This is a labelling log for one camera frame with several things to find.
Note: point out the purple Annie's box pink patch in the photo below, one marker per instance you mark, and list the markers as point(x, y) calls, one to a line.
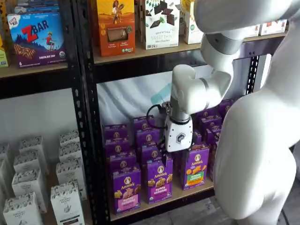
point(126, 194)
point(116, 133)
point(118, 150)
point(122, 165)

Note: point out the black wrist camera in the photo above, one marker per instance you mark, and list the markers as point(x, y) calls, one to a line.
point(165, 109)

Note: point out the white organic pantry box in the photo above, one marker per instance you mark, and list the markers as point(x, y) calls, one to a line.
point(69, 137)
point(69, 152)
point(66, 204)
point(69, 172)
point(29, 161)
point(4, 152)
point(22, 211)
point(29, 185)
point(30, 144)

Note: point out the blue Z Bar box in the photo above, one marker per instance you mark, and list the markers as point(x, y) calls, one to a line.
point(35, 47)
point(35, 7)

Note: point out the black metal shelving rack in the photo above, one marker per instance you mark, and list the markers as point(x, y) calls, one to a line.
point(96, 117)
point(77, 105)

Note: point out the purple Annie's box yellow patch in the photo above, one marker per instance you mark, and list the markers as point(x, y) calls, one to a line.
point(211, 122)
point(206, 113)
point(212, 161)
point(213, 134)

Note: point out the orange cracker box with window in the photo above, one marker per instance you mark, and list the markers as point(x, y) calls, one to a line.
point(114, 47)

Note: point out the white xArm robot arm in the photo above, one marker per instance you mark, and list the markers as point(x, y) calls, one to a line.
point(246, 140)

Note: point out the white backdrop sheet teal logo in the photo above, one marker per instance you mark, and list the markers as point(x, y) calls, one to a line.
point(122, 98)

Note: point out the purple Annie's box brown patch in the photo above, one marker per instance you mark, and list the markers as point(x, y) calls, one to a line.
point(226, 106)

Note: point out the blue pretzel crackers box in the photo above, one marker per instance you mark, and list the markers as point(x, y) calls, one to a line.
point(273, 27)

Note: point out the yellow cookie snack box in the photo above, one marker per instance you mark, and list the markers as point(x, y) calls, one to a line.
point(2, 56)

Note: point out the Simple Mills sweet thins box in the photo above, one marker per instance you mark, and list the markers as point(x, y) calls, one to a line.
point(161, 37)

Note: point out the purple Annie's box green patch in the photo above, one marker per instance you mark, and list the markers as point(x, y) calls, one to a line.
point(197, 138)
point(195, 171)

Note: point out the Simple Mills snack bar box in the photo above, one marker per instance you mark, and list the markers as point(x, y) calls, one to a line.
point(188, 28)

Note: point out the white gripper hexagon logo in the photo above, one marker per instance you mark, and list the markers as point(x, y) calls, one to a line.
point(180, 138)

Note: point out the orange pretzel crackers box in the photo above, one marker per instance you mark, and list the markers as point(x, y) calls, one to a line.
point(252, 30)

